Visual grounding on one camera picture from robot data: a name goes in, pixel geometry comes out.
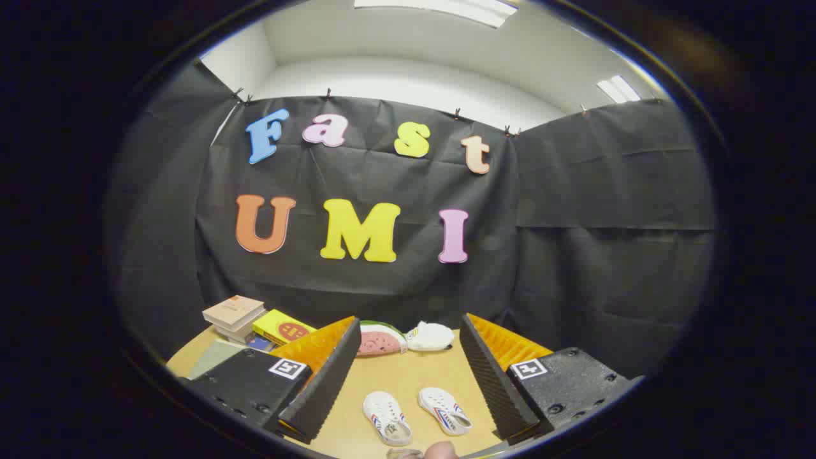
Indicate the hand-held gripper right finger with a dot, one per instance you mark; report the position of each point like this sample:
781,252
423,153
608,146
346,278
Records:
494,382

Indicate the blue book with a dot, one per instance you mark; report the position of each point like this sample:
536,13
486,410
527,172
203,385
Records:
260,344

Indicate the watermelon plush toy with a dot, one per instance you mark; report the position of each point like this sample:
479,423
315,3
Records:
379,341

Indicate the beige fabric storage box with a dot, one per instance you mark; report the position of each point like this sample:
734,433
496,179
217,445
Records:
217,357

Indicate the ceiling light panel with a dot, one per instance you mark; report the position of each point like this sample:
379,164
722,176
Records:
440,7
618,89

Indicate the white canvas shoe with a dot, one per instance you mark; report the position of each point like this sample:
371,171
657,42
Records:
443,408
384,414

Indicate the yellow book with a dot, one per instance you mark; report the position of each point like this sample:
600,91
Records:
280,328

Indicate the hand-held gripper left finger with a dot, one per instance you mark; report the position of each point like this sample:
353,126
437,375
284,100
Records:
328,382

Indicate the beige book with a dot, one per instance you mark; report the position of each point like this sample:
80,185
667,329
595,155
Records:
233,310

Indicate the white plush toy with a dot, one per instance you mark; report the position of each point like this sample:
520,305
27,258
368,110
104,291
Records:
430,336

